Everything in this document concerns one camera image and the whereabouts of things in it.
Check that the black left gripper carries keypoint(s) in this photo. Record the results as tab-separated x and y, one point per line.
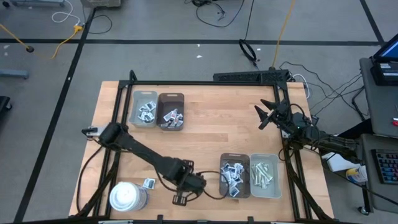
191	183

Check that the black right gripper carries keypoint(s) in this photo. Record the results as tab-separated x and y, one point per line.
283	115

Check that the small silver foil packet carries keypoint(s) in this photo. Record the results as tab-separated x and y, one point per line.
166	116
178	124

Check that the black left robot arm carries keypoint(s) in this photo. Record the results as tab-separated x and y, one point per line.
143	154

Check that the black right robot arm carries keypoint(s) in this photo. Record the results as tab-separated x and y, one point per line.
329	141

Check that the black perforated metal bar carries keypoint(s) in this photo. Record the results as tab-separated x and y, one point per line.
248	76

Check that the white wipes canister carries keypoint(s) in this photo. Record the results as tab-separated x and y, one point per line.
127	196

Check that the brown translucent plastic bin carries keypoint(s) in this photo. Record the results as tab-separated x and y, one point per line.
234	158
170	101

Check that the light grey plastic bin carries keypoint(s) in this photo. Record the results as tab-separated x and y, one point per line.
276	180
135	99

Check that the white box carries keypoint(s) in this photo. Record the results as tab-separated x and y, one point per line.
339	163

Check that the black diagonal beam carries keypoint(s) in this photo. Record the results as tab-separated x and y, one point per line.
357	129

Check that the wipes tub yellow label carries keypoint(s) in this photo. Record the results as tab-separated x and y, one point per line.
357	175

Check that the grey desk with printer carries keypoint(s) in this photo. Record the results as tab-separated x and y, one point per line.
379	105

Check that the black label printer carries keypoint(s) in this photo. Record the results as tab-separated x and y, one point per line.
385	73

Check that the small red object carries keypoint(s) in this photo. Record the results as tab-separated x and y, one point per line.
395	122

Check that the black keyboard coloured keys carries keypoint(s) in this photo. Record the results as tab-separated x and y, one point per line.
387	166

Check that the laptop screen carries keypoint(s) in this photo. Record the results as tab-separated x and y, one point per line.
388	49

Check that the desk caster wheel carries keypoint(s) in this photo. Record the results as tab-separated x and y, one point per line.
362	210

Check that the grey desk with keyboard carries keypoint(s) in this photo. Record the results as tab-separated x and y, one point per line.
379	196

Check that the grey equipment box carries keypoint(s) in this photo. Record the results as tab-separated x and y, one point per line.
101	2

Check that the black caster base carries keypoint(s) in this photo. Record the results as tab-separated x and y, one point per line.
3	105

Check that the grey floor stand foot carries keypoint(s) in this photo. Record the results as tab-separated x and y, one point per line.
14	73

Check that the grey equipment base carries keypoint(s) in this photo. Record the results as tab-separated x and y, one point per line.
37	2

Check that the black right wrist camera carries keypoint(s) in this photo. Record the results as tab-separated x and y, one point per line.
301	119

